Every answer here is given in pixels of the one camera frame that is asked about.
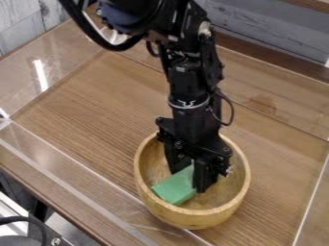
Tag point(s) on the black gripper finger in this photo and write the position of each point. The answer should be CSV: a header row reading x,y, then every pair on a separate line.
x,y
177,157
205,174

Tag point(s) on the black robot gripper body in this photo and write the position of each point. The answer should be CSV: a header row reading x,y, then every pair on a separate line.
x,y
193,128

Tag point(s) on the green rectangular block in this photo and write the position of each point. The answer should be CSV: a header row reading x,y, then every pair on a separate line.
x,y
176,189

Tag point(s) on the brown wooden bowl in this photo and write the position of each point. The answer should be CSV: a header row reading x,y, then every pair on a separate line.
x,y
207,209

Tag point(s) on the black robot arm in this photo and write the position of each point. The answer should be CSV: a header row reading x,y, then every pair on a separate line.
x,y
177,25

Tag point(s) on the clear acrylic corner bracket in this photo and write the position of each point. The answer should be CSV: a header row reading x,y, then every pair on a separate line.
x,y
109,34

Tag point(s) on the grey metal frame with bolt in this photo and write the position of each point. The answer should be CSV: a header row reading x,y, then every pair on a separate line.
x,y
56,239

